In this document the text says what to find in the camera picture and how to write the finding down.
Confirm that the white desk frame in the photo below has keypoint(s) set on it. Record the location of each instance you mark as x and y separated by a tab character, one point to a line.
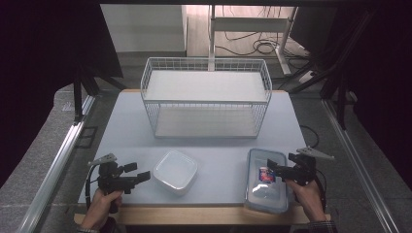
249	24

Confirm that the white square container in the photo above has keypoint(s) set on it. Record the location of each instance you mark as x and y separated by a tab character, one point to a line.
175	171

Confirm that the black metal stand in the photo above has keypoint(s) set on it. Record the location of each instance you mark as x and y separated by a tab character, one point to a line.
77	97
340	97

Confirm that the person's right hand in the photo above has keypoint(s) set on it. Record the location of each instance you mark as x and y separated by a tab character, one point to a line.
309	200

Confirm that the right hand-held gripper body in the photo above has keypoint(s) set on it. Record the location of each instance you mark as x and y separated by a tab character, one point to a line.
302	170

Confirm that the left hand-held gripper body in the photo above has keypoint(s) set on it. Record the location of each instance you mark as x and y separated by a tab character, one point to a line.
110	181

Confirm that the dark curtain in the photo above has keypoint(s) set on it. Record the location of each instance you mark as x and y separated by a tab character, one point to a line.
42	64
388	81

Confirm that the person's left hand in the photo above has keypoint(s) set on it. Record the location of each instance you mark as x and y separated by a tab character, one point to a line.
102	207

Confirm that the white cabinet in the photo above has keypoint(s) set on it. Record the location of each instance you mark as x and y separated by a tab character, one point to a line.
145	29

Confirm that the white power strip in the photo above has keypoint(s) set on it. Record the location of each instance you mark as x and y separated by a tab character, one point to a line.
306	76

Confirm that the clear container with blue lid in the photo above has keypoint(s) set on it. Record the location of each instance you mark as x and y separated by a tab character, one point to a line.
264	194

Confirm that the aluminium rail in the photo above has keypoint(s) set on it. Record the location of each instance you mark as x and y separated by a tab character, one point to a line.
55	168
356	168

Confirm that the pale blue table mat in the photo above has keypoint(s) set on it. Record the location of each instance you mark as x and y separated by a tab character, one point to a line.
213	152

